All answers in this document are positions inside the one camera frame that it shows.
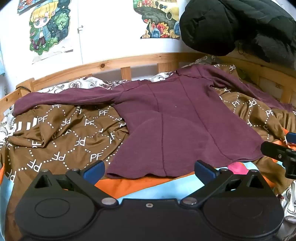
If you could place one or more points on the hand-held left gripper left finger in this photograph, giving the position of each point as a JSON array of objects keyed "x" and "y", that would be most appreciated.
[{"x": 95, "y": 171}]

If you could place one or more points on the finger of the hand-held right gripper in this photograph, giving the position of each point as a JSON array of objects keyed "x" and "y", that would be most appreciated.
[
  {"x": 277, "y": 151},
  {"x": 291, "y": 135}
]

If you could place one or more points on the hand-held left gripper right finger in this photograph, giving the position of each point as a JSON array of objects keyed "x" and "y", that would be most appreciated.
[{"x": 204, "y": 172}]

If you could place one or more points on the maroon long-sleeved shirt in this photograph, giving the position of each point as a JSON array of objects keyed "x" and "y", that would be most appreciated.
[{"x": 173, "y": 115}]

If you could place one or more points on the orange and blue blanket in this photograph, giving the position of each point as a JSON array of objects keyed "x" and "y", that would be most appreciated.
[{"x": 129, "y": 186}]

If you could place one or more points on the brown patterned blanket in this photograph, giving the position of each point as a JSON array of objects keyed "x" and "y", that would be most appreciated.
[{"x": 69, "y": 139}]

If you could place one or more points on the white floral bed sheet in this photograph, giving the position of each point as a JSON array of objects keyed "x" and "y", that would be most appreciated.
[{"x": 76, "y": 84}]

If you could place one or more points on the black padded jacket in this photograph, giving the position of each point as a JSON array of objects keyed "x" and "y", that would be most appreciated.
[{"x": 226, "y": 25}]

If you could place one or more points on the wooden bed frame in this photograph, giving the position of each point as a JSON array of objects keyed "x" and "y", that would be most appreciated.
[{"x": 101, "y": 64}]

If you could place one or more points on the cartoon figure wall poster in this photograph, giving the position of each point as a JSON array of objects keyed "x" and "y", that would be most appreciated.
[{"x": 46, "y": 25}]

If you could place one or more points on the colourful landscape wall poster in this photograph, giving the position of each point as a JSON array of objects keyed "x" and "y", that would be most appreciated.
[{"x": 159, "y": 20}]

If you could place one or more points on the red wall poster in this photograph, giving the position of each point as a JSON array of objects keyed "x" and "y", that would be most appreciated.
[{"x": 24, "y": 5}]

